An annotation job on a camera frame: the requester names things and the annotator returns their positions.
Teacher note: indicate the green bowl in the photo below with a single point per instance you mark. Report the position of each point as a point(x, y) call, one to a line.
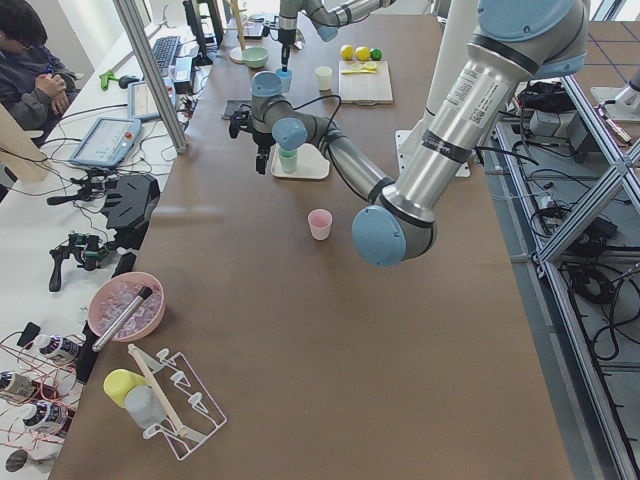
point(255, 57)

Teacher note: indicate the blue teach pendant near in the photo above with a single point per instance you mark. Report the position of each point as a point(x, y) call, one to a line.
point(107, 143)

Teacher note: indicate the grey cup on rack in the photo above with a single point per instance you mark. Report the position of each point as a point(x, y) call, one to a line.
point(144, 407)

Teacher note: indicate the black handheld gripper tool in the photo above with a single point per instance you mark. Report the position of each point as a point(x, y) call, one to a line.
point(87, 249)

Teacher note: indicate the pink cup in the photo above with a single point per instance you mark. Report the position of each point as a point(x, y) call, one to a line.
point(320, 223)

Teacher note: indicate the blue teach pendant far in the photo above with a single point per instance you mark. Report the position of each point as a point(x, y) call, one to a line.
point(141, 104)

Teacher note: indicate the cream rabbit tray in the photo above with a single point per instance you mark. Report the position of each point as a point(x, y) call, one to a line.
point(311, 165)

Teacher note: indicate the yellow cup on rack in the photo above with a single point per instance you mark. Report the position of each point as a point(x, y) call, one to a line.
point(118, 383)

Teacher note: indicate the cream yellow cup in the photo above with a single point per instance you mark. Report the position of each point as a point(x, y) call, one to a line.
point(323, 76)

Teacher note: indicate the green lime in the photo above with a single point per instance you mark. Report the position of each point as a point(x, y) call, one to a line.
point(376, 54)

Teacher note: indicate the blue teach pendant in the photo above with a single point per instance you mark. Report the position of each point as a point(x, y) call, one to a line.
point(141, 104)
point(107, 143)

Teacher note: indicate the wooden cup stand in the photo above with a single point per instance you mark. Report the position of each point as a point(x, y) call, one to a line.
point(237, 53)

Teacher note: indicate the seated person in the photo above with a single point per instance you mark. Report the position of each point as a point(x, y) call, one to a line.
point(36, 87)

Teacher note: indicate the pink bowl with ice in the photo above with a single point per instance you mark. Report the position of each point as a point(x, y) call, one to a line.
point(116, 295)

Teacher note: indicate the aluminium frame post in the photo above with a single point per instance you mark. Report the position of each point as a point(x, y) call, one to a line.
point(132, 23)

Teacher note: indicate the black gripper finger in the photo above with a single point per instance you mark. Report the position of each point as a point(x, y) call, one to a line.
point(285, 53)
point(261, 163)

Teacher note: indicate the black device stand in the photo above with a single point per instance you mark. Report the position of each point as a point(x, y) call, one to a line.
point(128, 208)

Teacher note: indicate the whole lemon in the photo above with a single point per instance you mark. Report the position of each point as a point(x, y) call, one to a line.
point(347, 52)
point(363, 53)

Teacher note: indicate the white wire cup rack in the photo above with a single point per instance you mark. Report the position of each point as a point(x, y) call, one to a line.
point(193, 416)

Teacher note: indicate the green cup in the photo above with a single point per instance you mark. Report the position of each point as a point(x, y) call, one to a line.
point(288, 160)

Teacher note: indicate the grey folded cloth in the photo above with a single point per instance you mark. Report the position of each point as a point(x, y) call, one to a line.
point(233, 106)

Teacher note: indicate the blue cup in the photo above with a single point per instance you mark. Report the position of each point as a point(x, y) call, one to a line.
point(285, 77)

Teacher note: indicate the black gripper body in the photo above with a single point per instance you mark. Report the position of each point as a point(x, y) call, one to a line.
point(285, 40)
point(262, 141)

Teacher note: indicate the yellow plastic knife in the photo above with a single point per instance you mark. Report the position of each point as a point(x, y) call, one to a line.
point(355, 72)

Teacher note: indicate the white pillar base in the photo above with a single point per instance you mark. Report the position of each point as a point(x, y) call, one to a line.
point(459, 21)

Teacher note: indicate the metal muddler tube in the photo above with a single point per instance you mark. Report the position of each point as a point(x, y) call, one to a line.
point(144, 293)

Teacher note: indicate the wooden cutting board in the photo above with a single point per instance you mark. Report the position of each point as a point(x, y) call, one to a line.
point(365, 89)

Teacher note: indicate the black keyboard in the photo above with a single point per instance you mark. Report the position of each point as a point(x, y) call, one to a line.
point(165, 51)

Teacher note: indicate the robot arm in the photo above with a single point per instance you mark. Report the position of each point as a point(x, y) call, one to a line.
point(326, 21)
point(508, 42)

